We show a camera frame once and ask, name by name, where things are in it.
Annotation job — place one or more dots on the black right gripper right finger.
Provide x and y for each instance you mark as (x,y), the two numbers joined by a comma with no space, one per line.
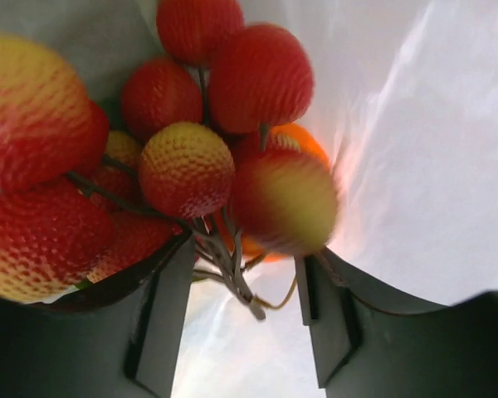
(370,339)

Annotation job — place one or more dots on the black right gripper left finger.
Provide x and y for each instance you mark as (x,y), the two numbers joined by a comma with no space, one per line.
(117,338)

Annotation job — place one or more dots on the red yellow fake lychee bunch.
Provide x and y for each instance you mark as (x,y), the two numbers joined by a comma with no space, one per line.
(80,201)

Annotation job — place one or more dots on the translucent yellow-green plastic bag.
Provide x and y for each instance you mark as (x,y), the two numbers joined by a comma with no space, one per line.
(410,88)

